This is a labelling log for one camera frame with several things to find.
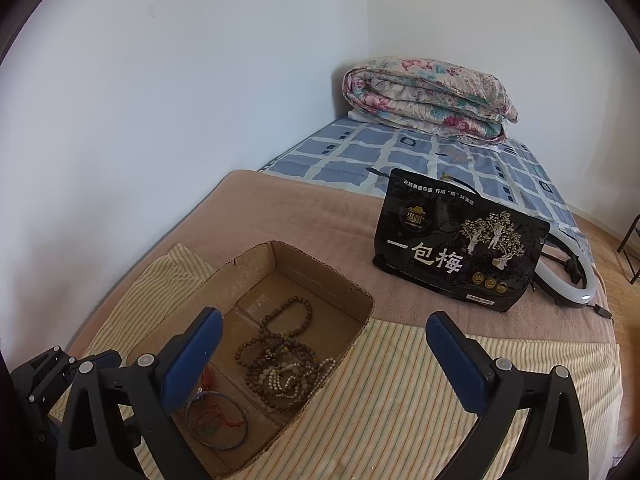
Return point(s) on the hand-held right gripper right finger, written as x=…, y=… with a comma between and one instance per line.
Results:
x=457, y=360

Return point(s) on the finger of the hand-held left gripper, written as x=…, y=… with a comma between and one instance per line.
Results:
x=45, y=372

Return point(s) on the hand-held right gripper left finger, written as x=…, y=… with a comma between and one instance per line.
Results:
x=192, y=355

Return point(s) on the thin metal bangle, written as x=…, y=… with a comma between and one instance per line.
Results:
x=189, y=412

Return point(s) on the cardboard box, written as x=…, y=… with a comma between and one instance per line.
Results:
x=320, y=280

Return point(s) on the yellow striped cloth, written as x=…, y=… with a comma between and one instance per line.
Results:
x=400, y=385

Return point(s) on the black printed gift box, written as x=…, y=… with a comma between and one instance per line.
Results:
x=450, y=260

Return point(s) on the brown blanket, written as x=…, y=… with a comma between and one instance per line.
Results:
x=250, y=210

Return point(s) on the black metal clothes rack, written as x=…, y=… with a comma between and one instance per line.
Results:
x=631, y=245

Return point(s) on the blue checked bed sheet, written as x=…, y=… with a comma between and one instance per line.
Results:
x=350, y=155

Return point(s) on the folded floral quilt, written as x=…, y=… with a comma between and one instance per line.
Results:
x=430, y=95

